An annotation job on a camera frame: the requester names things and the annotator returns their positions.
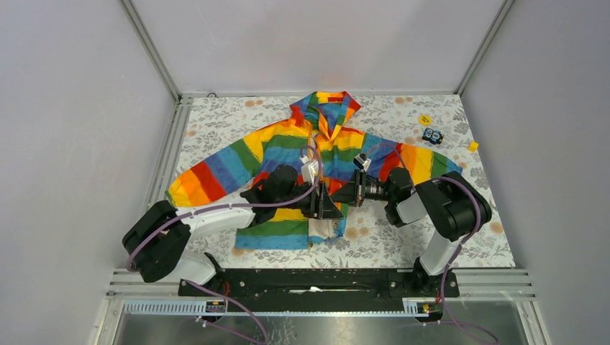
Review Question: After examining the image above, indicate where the small yellow cube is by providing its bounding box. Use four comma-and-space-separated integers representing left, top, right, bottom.
468, 141, 479, 152

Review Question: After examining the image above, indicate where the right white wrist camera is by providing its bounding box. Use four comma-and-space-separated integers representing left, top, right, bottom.
353, 152, 372, 173

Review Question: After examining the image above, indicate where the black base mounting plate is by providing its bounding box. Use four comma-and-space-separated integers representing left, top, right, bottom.
178, 268, 460, 311

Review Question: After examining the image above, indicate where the rainbow striped hooded jacket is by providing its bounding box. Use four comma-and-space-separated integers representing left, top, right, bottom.
165, 91, 464, 251

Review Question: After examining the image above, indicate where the small black printed card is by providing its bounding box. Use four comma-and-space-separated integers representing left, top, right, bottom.
422, 128, 444, 145

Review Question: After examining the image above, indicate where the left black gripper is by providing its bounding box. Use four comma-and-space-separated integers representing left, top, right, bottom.
275, 180, 343, 220

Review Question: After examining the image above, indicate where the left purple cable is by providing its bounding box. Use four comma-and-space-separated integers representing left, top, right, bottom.
125, 144, 325, 345

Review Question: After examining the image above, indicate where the floral patterned table mat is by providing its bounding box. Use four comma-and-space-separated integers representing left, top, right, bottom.
163, 94, 515, 268

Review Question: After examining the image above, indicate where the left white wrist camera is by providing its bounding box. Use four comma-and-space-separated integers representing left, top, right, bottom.
300, 156, 319, 185

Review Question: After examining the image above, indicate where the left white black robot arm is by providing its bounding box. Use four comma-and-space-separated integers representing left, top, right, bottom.
122, 165, 342, 295

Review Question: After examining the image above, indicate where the yellow round token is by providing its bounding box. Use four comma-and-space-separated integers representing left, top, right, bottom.
418, 114, 432, 126

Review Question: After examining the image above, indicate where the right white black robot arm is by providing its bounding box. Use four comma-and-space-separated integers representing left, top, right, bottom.
331, 167, 491, 296

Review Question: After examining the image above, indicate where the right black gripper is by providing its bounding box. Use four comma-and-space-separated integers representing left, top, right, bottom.
330, 170, 395, 208

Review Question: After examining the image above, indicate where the perforated aluminium rail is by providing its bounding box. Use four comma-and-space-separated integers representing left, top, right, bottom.
123, 298, 439, 319

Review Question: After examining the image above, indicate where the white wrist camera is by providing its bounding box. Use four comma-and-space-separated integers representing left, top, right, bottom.
300, 156, 319, 185
353, 152, 372, 173

